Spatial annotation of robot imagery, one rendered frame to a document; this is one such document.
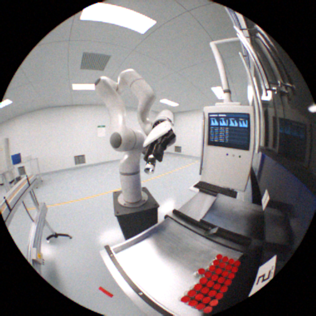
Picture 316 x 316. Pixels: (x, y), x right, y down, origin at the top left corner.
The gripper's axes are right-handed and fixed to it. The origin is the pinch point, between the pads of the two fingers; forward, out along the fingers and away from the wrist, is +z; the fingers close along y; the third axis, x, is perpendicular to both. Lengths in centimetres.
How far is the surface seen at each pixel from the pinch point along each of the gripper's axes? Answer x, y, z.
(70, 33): 200, 17, -83
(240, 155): -59, -34, -41
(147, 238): -19.3, 16.0, 18.1
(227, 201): -53, -11, -5
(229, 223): -42.6, -11.2, 10.8
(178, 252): -24.3, 5.0, 22.0
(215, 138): -45, -20, -59
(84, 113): 209, 336, -309
